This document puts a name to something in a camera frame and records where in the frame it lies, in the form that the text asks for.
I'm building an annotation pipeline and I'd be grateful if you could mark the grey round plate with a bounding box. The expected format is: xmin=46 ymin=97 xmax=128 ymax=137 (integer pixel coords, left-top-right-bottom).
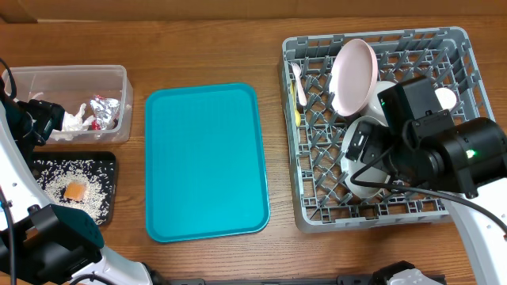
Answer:
xmin=340 ymin=115 xmax=393 ymax=200

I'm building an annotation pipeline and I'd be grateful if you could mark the small grey bowl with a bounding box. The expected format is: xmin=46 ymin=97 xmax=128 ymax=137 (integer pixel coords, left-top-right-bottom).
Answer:
xmin=360 ymin=81 xmax=395 ymax=126

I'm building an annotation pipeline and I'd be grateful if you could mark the white napkin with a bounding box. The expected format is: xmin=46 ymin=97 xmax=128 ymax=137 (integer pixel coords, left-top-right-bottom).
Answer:
xmin=50 ymin=103 xmax=95 ymax=141

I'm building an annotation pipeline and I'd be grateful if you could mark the small red wrapper piece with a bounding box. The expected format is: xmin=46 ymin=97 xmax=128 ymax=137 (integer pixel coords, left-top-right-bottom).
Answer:
xmin=91 ymin=120 xmax=101 ymax=131

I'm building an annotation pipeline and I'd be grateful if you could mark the large white plate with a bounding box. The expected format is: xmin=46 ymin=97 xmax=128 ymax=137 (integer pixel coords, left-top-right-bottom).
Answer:
xmin=329 ymin=39 xmax=378 ymax=117

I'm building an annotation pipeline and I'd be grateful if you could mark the silver red wrapper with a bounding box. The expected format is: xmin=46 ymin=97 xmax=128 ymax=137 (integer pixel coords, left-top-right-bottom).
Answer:
xmin=90 ymin=95 xmax=120 ymax=131

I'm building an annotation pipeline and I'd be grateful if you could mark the yellow plastic fork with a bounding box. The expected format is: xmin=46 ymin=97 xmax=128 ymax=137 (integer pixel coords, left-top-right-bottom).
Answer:
xmin=290 ymin=83 xmax=301 ymax=127

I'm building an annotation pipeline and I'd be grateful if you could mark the orange food cube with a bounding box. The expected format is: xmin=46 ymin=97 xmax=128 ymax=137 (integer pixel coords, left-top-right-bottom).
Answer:
xmin=63 ymin=182 xmax=87 ymax=201

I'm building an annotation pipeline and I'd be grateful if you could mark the white upturned cup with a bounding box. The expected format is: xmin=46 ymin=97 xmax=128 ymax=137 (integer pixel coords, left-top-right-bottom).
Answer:
xmin=435 ymin=87 xmax=458 ymax=110

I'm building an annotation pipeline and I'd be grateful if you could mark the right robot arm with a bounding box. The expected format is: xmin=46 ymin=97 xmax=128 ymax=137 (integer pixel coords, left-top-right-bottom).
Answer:
xmin=343 ymin=77 xmax=506 ymax=284

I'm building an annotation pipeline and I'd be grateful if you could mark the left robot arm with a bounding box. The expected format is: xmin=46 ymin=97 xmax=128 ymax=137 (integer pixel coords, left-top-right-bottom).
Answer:
xmin=1 ymin=74 xmax=167 ymax=284

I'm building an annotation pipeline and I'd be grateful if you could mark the grey dishwasher rack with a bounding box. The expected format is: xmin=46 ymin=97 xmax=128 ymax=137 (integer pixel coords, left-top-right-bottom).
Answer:
xmin=280 ymin=27 xmax=493 ymax=233

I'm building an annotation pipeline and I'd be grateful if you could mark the clear plastic bin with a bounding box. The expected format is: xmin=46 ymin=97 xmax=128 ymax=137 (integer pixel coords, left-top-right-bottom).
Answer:
xmin=2 ymin=65 xmax=133 ymax=144

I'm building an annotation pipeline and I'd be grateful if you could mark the black plastic tray bin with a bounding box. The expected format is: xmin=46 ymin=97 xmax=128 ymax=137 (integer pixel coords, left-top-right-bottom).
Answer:
xmin=29 ymin=150 xmax=119 ymax=227

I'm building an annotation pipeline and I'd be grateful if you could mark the spilled white rice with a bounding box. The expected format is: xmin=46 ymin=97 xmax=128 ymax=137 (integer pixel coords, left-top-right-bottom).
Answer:
xmin=33 ymin=158 xmax=116 ymax=225

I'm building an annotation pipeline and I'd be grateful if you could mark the teal serving tray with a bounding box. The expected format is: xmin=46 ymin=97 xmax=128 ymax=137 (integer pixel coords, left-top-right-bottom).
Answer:
xmin=145 ymin=83 xmax=270 ymax=242

